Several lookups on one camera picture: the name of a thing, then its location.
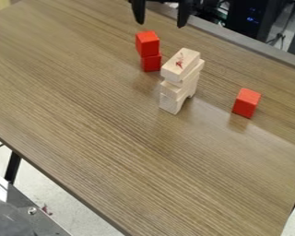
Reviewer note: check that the black table leg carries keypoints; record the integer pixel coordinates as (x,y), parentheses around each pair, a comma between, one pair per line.
(12,167)

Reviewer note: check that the plain wooden block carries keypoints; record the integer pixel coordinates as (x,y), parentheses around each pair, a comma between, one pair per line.
(193,75)
(174,89)

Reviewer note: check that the black computer tower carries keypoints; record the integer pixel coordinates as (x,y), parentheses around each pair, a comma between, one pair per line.
(248,17)

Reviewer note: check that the red cube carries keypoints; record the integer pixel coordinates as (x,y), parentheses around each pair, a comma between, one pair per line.
(152,63)
(147,43)
(246,103)

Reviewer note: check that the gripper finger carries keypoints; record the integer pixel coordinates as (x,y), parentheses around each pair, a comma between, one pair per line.
(183,14)
(139,12)

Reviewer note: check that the wooden block with red mark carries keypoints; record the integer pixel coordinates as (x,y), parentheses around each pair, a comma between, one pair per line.
(179,64)

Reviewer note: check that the grey metal base plate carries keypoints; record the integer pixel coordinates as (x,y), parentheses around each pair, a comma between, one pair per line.
(14,215)

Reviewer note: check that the wooden arch block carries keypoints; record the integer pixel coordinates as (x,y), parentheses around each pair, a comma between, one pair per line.
(170,104)

